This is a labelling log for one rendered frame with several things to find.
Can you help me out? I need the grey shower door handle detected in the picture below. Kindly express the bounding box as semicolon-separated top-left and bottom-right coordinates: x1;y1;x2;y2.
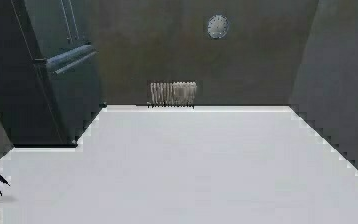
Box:
45;43;98;76

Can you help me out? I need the round grey wall clock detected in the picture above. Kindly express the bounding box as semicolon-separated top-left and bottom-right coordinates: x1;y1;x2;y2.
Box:
206;13;231;40

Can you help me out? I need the white ribbed radiator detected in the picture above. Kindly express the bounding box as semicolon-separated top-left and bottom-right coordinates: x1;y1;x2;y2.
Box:
147;81;198;109

